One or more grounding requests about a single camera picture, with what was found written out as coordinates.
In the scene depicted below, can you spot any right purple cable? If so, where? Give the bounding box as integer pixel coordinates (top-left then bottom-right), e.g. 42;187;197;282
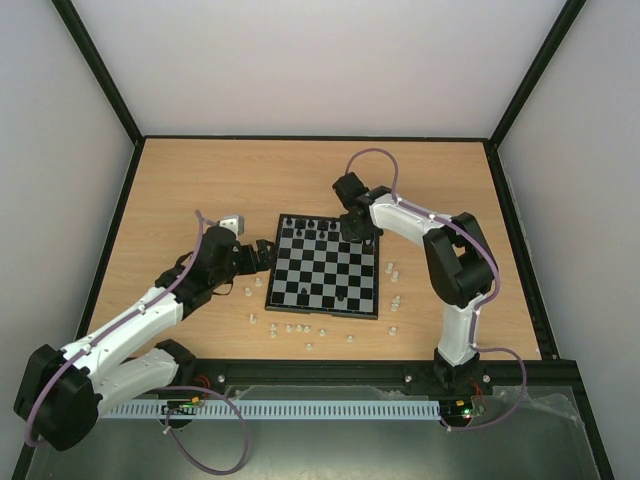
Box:
347;148;529;432

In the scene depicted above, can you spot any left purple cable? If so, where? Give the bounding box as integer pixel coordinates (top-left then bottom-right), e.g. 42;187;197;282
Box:
24;210;250;474

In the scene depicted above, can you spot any black aluminium frame rail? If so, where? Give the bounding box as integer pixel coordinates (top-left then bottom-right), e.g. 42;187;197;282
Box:
195;359;584;398

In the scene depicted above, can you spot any purple cable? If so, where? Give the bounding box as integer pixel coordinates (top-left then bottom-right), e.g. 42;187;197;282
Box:
347;148;529;432
24;210;250;474

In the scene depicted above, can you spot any light blue cable duct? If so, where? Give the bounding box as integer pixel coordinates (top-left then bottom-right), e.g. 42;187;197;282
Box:
104;399;441;421

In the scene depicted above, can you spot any black white chessboard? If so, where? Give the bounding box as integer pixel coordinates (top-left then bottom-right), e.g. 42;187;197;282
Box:
265;214;380;320

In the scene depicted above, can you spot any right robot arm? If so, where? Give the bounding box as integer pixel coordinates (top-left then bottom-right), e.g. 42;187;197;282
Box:
332;172;499;392

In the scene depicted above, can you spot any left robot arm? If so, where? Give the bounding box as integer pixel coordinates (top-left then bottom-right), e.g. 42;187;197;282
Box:
14;218;275;451

